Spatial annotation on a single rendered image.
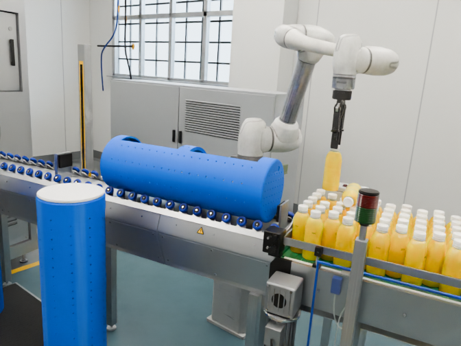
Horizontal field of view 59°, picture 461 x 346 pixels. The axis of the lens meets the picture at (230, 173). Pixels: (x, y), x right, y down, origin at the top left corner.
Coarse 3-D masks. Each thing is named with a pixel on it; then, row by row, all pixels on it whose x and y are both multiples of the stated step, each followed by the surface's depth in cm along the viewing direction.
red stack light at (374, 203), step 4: (360, 196) 123; (364, 196) 122; (368, 196) 121; (372, 196) 121; (376, 196) 122; (360, 200) 123; (364, 200) 122; (368, 200) 122; (372, 200) 122; (376, 200) 122; (356, 204) 126; (360, 204) 123; (364, 204) 122; (368, 204) 122; (372, 204) 122; (376, 204) 122; (368, 208) 122; (372, 208) 122; (376, 208) 123
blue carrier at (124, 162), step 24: (120, 144) 201; (144, 144) 197; (120, 168) 196; (144, 168) 190; (168, 168) 185; (192, 168) 180; (216, 168) 176; (240, 168) 172; (264, 168) 169; (144, 192) 197; (168, 192) 188; (192, 192) 180; (216, 192) 174; (240, 192) 169; (264, 192) 168; (264, 216) 172
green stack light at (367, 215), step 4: (356, 208) 125; (360, 208) 123; (364, 208) 123; (356, 212) 125; (360, 212) 124; (364, 212) 123; (368, 212) 122; (372, 212) 122; (376, 212) 123; (356, 216) 125; (360, 216) 124; (364, 216) 123; (368, 216) 123; (372, 216) 123; (376, 216) 124; (356, 220) 125; (360, 220) 124; (364, 220) 123; (368, 220) 123; (372, 220) 123
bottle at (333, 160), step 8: (328, 152) 169; (336, 152) 167; (328, 160) 167; (336, 160) 166; (328, 168) 168; (336, 168) 167; (328, 176) 168; (336, 176) 168; (328, 184) 169; (336, 184) 169
